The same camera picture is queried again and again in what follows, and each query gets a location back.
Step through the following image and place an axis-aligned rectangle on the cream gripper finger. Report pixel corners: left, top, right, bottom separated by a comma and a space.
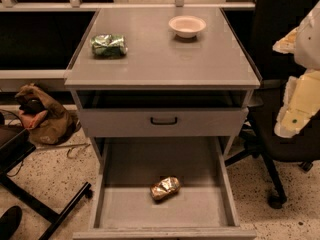
274, 69, 320, 138
272, 28, 297, 54

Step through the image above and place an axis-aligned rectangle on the grey drawer cabinet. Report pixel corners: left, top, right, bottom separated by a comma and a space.
65, 7, 259, 153

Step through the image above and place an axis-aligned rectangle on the crushed orange can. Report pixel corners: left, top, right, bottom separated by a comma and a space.
150, 176, 181, 201

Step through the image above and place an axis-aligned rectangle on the black shoe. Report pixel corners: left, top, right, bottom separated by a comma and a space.
0, 206, 22, 240

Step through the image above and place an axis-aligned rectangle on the brown bag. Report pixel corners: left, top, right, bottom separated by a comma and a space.
15, 84, 77, 145

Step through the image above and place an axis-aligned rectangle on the black office chair right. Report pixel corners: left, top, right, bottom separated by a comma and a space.
226, 0, 320, 209

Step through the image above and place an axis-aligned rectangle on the open grey middle drawer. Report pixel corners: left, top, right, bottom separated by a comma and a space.
73, 137, 256, 240

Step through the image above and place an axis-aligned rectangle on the black chair base left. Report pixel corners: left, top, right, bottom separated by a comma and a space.
0, 130, 96, 240

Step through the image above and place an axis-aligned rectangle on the closed grey top drawer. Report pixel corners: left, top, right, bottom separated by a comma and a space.
79, 109, 248, 137

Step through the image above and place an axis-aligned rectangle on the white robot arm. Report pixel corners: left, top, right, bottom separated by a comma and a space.
273, 1, 320, 138

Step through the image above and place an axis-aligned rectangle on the black drawer handle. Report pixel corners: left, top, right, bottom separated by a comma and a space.
150, 117, 178, 126

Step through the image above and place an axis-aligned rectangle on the white bowl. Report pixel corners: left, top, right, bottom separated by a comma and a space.
168, 16, 206, 38

